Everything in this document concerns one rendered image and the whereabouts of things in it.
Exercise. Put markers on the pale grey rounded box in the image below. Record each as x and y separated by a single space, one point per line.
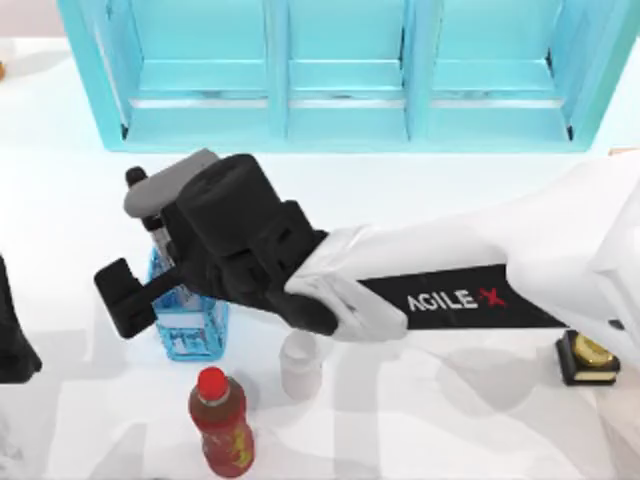
165 182

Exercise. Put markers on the clear blue bottle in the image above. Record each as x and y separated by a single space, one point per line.
192 325

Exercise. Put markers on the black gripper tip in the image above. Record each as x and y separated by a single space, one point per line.
15 330

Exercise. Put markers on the red bottle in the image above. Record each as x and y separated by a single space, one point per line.
222 425

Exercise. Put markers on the orange object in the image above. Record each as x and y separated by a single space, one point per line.
2 70

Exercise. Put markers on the small white bottle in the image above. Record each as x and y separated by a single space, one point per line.
300 367

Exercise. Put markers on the light blue rack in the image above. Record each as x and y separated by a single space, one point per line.
345 75

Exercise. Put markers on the gold trophy with black base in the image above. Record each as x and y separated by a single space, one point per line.
590 357

